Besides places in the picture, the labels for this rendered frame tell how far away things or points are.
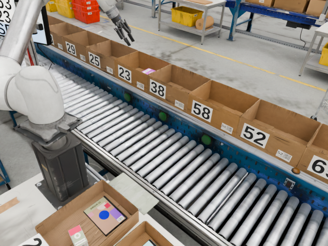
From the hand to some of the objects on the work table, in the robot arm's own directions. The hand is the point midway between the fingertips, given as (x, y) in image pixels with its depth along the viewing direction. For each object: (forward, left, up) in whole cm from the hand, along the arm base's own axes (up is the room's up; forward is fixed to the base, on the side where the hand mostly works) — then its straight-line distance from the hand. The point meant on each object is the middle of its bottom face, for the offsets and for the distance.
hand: (129, 40), depth 201 cm
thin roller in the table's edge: (-87, -34, -48) cm, 105 cm away
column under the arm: (-103, -32, -46) cm, 117 cm away
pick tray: (-117, -62, -45) cm, 139 cm away
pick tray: (-125, -94, -44) cm, 162 cm away
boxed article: (-124, -61, -45) cm, 145 cm away
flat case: (-107, -62, -45) cm, 132 cm away
